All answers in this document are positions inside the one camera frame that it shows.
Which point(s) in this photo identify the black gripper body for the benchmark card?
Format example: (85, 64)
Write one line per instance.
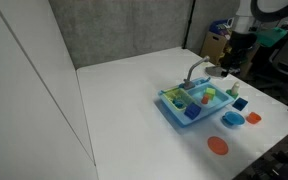
(234, 57)

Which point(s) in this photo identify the blue foam cube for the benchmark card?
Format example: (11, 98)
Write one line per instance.
(192, 111)

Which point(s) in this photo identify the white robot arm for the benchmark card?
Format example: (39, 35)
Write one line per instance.
(247, 16)

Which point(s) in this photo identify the cream toy bottle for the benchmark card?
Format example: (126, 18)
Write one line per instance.
(235, 87)

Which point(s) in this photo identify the green embossed cube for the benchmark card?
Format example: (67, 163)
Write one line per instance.
(231, 93)

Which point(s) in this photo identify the light green toy block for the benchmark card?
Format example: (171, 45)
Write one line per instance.
(210, 92)

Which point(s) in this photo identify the grey toy faucet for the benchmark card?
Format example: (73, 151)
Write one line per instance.
(192, 70)

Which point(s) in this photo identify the dark blue embossed cube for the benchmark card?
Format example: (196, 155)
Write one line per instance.
(240, 104)

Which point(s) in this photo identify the small orange toy cup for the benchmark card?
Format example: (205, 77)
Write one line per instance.
(205, 99)

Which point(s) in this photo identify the light blue toy sink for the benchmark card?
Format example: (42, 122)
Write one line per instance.
(210, 110)

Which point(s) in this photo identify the blue toy bowl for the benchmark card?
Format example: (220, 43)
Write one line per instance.
(234, 118)

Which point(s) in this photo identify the orange toy mug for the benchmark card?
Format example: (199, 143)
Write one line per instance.
(254, 118)

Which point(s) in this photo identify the small blue toy cup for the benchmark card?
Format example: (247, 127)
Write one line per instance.
(179, 104)

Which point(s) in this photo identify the orange toy plate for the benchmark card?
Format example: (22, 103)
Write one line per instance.
(217, 145)

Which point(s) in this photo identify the cardboard box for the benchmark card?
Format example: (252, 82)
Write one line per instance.
(214, 46)

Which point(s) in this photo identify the green plastic lid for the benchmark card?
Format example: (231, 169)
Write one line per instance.
(270, 36)

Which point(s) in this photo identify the black stand pole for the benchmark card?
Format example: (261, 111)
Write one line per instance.
(188, 23)

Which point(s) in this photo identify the yellow-green dish rack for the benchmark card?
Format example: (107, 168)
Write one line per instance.
(170, 96)

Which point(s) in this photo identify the black clamp equipment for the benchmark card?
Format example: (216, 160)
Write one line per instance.
(277, 163)

